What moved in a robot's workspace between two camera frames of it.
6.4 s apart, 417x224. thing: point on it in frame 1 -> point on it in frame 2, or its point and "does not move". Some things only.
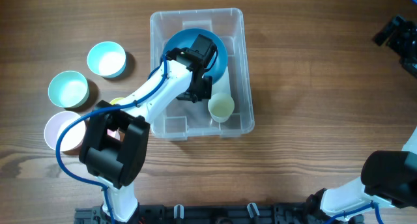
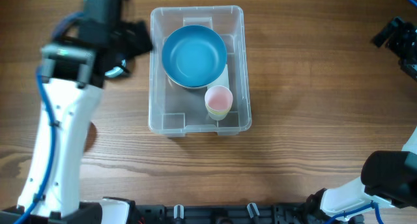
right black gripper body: [397, 37] does not move
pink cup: [115, 134] -> [219, 98]
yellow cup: [119, 100] -> [217, 112]
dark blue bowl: [186, 39] does not move
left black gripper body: [194, 96] -> [131, 42]
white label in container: [223, 85] does not move
